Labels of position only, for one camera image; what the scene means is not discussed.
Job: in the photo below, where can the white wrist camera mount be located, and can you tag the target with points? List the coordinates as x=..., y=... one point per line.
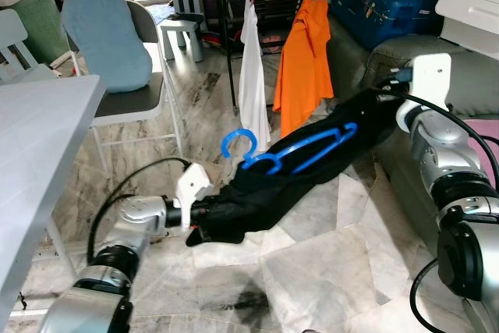
x=193, y=189
x=429, y=79

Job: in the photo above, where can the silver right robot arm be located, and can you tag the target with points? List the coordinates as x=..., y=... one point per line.
x=460, y=216

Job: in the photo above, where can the white plastic folding table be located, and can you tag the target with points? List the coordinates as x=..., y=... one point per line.
x=39, y=138

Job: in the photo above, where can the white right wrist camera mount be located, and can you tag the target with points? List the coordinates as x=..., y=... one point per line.
x=429, y=79

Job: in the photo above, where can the white frame folding chair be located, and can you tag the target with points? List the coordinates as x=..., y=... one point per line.
x=132, y=103

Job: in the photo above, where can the orange t-shirt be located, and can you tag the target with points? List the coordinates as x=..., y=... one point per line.
x=304, y=68

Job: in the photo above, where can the blue hard suitcase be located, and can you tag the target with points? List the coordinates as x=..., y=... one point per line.
x=382, y=13

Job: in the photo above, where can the green laundry basket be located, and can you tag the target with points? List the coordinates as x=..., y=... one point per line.
x=39, y=29

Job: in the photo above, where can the blue plastic hanger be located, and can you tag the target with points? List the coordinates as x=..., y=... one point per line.
x=269, y=163

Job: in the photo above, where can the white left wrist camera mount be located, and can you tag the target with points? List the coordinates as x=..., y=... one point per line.
x=193, y=189

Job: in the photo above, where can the black garment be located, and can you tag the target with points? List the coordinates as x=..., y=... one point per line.
x=257, y=208

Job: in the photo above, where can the pale blue seat cushion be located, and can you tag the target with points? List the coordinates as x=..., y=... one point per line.
x=105, y=37

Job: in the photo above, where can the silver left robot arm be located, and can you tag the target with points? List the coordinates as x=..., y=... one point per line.
x=117, y=247

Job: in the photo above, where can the grey sofa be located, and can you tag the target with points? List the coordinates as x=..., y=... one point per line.
x=475, y=83

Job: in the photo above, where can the pink floor mat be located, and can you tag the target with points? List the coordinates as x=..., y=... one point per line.
x=487, y=129

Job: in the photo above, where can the white drawer cabinet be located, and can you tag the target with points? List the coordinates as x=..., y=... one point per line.
x=472, y=5

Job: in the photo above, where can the black metal drying rack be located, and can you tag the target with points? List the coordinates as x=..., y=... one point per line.
x=228, y=44

